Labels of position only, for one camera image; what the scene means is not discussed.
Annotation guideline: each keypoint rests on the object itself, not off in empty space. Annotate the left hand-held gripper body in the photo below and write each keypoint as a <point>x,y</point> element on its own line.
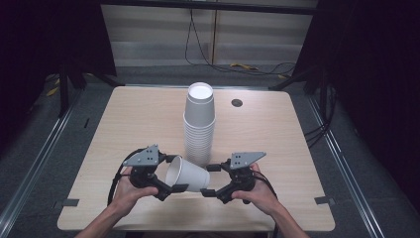
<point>145,170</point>

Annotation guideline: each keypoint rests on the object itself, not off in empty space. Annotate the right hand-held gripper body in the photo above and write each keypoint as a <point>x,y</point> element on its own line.
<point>242,175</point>

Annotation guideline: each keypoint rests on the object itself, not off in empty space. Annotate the single white paper cup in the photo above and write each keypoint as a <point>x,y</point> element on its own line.
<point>188,175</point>

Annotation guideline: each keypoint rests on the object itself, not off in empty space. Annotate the stack of white paper cups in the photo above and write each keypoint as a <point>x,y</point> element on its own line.
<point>199,132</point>

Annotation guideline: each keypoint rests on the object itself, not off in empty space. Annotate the person's right hand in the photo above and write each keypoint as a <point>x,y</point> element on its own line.
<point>262,196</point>

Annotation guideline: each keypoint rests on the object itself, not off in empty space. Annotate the person's left hand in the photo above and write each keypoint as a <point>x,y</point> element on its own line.
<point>127,195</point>

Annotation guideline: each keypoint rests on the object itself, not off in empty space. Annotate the round grey table grommet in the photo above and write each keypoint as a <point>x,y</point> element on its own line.
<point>236,102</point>

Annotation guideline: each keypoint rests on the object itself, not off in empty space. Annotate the grey tape strip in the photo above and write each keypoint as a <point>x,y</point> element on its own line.
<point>324,200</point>
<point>70,202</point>

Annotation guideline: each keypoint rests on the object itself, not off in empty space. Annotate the yellow floor tape piece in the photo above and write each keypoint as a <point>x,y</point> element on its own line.
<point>243,66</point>
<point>52,91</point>

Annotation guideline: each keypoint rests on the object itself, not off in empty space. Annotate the black metal stand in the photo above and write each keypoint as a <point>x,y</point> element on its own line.
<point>297,78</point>
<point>63,89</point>

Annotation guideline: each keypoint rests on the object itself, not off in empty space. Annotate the dark curtain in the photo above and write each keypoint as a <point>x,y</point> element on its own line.
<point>49,36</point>
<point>369,82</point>

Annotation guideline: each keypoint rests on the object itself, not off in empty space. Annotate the metal floor rail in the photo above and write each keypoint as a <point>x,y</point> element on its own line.
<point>36,162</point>
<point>343,165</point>

